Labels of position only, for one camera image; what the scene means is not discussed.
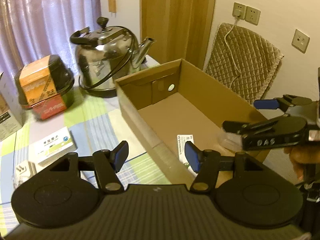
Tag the open brown cardboard box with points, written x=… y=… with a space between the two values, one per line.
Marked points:
x=177 y=98

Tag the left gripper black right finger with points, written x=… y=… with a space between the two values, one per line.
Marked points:
x=243 y=189

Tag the long white herbal box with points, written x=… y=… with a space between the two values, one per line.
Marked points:
x=182 y=139

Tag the purple curtain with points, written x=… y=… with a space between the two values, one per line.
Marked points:
x=33 y=29

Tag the plaid tablecloth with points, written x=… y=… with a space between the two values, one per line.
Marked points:
x=94 y=123

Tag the white product carton box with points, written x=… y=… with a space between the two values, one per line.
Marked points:
x=11 y=111

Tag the white green medicine box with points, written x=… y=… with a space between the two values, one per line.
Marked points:
x=52 y=147

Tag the clear plastic packaging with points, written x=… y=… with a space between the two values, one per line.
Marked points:
x=23 y=172

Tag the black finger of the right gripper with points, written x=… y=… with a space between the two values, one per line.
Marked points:
x=283 y=103
x=284 y=124

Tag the single wall socket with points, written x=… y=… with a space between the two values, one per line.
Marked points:
x=300 y=41

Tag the double wall socket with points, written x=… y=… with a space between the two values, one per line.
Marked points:
x=243 y=12

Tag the quilted brown chair cushion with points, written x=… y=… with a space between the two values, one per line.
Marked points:
x=243 y=61

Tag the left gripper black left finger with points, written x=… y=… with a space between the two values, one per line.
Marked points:
x=70 y=189

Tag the stainless steel kettle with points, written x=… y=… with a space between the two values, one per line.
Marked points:
x=107 y=54

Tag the person right hand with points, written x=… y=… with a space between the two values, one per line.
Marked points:
x=299 y=157

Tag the black orange food container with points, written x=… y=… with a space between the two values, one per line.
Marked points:
x=45 y=87

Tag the wooden door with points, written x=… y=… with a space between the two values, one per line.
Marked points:
x=181 y=28

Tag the blue label plastic case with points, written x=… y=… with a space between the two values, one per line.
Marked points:
x=230 y=141

